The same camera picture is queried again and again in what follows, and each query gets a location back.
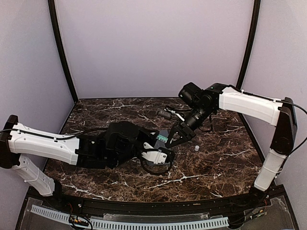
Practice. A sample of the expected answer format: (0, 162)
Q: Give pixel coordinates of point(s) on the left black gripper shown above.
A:
(149, 136)

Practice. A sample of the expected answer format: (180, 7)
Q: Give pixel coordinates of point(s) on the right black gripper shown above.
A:
(189, 133)

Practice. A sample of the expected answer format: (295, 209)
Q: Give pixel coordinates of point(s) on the white green glue stick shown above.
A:
(162, 138)

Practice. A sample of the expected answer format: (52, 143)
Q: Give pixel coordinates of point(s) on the grey blue envelope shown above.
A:
(161, 144)

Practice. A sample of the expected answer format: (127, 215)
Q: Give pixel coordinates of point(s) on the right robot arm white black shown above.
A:
(276, 112)

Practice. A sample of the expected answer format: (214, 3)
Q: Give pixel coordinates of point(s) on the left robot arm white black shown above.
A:
(95, 148)

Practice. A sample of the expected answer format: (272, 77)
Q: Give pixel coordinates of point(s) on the clear acrylic front plate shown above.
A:
(156, 218)

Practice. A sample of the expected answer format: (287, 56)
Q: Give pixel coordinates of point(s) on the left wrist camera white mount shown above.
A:
(160, 156)

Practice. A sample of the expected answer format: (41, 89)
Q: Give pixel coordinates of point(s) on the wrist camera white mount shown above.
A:
(170, 114)
(160, 156)

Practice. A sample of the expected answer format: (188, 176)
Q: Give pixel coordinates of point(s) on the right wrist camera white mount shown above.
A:
(170, 114)

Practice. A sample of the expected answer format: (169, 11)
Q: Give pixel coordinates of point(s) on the black curved front rail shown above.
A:
(90, 206)

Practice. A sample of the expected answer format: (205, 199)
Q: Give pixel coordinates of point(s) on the white slotted cable duct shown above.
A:
(97, 223)

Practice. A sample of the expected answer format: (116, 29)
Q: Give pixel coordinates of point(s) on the right black frame post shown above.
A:
(249, 44)

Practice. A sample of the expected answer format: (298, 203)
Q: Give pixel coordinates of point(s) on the black frame post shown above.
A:
(249, 44)
(60, 49)

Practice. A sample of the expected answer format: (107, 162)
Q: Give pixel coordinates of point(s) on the left black frame post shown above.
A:
(60, 49)

